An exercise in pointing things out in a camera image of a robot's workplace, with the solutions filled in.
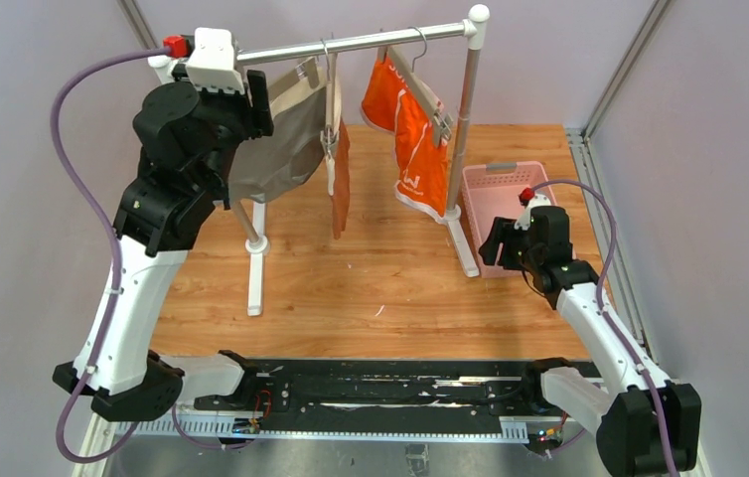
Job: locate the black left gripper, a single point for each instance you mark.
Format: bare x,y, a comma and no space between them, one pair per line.
257,102

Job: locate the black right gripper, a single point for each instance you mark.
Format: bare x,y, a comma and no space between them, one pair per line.
506,237

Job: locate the grey underwear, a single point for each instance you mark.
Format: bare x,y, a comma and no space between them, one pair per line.
264,169

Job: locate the beige hanger of brown underwear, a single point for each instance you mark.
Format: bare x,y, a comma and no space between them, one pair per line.
329,134

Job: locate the beige hanger of grey underwear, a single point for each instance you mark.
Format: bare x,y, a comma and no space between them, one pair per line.
306,70

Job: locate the brown underwear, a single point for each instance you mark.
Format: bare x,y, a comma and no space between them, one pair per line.
337,160

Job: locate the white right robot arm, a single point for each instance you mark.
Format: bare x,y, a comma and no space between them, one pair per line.
643,421

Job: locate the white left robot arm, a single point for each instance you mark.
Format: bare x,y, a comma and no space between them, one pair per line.
156,225

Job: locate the orange underwear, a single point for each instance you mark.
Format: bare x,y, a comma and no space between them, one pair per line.
389,106

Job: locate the beige hanger of orange underwear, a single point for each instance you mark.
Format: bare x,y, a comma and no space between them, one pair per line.
441,122

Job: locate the pink plastic basket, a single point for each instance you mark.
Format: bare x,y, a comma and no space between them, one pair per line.
492,190

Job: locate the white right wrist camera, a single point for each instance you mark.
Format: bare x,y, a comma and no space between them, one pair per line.
536,204

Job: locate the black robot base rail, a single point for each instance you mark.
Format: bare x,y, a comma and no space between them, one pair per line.
379,400

